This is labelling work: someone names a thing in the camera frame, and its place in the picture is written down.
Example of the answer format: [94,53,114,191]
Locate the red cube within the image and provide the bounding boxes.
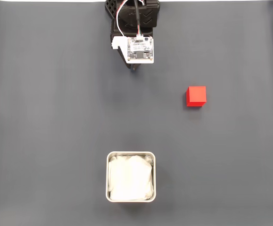
[186,86,207,107]

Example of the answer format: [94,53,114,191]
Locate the square metal box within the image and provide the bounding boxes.
[105,151,157,203]

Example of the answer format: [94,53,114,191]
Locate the grey table mat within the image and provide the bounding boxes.
[0,1,273,226]

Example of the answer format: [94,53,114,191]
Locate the white cloth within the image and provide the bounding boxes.
[108,154,154,201]

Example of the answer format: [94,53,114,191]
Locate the white red servo wire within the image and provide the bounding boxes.
[115,0,129,38]

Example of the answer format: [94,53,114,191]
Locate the camera board on white mount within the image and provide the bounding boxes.
[111,35,155,65]

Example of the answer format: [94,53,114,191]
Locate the black camera cable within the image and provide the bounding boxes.
[133,0,142,36]

